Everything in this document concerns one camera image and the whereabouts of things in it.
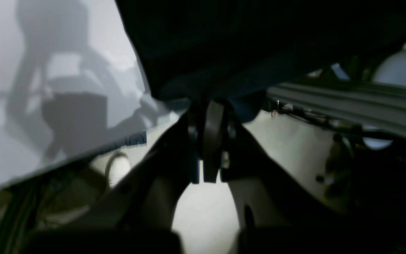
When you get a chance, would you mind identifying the black t-shirt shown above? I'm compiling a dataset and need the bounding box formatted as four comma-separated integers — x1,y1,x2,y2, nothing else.
116,0,406,104

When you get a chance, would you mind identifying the office chair base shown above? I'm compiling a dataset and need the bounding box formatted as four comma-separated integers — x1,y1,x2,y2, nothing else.
331,49,406,150

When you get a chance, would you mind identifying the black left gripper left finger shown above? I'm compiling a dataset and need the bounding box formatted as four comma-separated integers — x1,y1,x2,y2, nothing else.
20,101,224,254

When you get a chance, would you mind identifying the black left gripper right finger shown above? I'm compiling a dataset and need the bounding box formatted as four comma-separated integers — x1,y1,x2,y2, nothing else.
220,110,406,254

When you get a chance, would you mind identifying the aluminium table frame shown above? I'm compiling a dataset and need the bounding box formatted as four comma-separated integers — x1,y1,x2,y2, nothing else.
266,78,406,138

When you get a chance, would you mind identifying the white sneaker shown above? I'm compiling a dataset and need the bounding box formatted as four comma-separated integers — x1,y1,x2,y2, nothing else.
105,151,132,189

